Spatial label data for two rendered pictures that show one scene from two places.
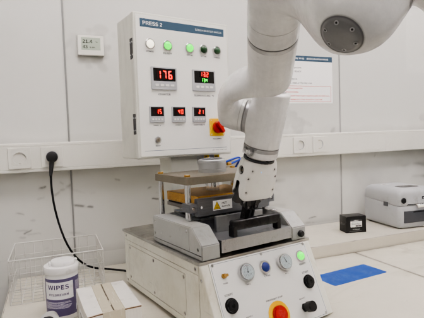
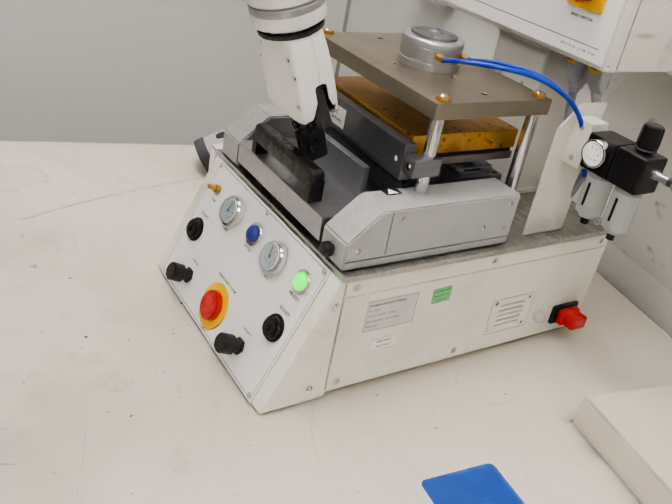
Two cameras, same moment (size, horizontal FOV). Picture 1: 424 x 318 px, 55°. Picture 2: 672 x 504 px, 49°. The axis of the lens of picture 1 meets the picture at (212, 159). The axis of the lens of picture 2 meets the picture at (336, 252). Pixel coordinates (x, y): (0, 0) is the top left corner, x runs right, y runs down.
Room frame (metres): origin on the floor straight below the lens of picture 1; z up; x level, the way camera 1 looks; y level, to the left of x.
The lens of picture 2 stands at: (1.01, -0.93, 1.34)
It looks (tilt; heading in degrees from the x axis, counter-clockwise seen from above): 29 degrees down; 87
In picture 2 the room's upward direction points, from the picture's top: 11 degrees clockwise
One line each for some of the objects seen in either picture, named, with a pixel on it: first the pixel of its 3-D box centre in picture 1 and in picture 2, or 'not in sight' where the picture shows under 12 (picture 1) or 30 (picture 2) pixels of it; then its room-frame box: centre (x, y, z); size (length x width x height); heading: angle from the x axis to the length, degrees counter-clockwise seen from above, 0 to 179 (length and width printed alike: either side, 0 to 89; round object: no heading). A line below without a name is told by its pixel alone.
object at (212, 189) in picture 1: (215, 187); (423, 98); (1.14, -0.01, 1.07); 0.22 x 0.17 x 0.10; 123
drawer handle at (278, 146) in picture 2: (255, 224); (286, 160); (0.98, -0.10, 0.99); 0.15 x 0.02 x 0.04; 123
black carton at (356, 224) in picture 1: (352, 223); not in sight; (1.67, -0.58, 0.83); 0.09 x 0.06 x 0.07; 98
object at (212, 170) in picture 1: (212, 179); (451, 88); (1.17, 0.00, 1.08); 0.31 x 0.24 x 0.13; 123
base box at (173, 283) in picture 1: (222, 266); (387, 255); (1.14, -0.02, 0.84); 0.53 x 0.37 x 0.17; 33
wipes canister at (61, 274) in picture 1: (62, 287); not in sight; (1.05, 0.41, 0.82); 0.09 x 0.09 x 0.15
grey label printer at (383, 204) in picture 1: (399, 203); not in sight; (1.80, -0.83, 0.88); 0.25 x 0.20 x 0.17; 16
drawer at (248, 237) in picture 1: (223, 223); (375, 166); (1.10, -0.03, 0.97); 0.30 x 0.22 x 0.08; 33
